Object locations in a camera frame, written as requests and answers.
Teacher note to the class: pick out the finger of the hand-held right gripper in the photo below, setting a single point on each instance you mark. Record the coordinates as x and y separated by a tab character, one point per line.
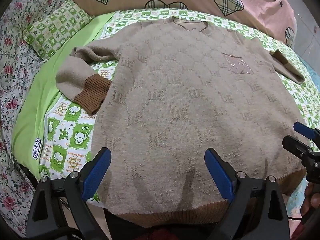
296	147
306	130

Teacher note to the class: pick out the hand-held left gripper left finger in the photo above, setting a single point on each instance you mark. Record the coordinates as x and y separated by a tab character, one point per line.
96	172

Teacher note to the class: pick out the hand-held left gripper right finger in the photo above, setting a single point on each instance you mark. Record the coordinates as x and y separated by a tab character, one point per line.
220	175

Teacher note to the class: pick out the beige knitted sweater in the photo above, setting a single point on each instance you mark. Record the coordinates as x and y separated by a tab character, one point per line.
185	105

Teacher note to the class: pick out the person's right hand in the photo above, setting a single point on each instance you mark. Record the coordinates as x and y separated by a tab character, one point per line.
310	197

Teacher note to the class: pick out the green checked bedsheet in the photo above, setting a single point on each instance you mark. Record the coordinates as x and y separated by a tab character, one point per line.
72	127

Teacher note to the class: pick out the person's red clothing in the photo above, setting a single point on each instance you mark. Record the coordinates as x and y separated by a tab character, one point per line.
162	233

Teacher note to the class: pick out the floral bed cover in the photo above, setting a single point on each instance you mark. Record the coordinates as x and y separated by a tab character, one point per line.
15	62

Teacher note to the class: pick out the green checked pillow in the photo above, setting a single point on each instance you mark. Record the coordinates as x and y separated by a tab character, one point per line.
56	27

